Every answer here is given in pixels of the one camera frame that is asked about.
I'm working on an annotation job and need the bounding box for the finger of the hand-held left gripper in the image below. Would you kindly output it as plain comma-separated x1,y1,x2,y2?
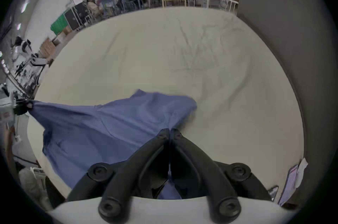
13,99,34,116

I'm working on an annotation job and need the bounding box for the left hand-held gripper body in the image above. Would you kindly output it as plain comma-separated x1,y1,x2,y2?
0,91,16,123

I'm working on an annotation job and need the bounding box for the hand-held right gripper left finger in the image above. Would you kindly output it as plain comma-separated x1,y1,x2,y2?
66,128,170,223

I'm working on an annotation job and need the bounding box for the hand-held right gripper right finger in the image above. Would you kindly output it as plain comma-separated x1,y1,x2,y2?
170,128,273,222

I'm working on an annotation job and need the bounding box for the blue shirt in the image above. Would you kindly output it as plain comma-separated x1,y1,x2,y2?
28,89,198,200

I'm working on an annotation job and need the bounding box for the person's left hand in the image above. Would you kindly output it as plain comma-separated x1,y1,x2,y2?
3,126,15,164

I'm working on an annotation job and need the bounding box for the white robot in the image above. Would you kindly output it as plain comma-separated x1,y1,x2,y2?
10,35,50,98

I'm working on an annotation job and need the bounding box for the brown carton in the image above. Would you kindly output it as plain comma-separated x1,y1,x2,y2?
39,38,58,59

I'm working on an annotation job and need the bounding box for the purple printed card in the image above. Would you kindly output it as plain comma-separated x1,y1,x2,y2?
278,165,299,206

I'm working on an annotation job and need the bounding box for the green box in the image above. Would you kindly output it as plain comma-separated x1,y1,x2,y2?
50,13,70,35

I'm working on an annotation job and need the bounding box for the white paper sheet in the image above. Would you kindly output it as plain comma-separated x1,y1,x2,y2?
294,158,309,189

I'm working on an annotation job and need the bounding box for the black equipment case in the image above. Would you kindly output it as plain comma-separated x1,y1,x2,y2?
64,2,92,31

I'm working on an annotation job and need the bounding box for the bed with beige sheet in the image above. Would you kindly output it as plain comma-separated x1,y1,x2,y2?
26,6,306,208

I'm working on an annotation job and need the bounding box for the grey padded headboard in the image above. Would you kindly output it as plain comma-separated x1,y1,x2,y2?
236,0,332,212

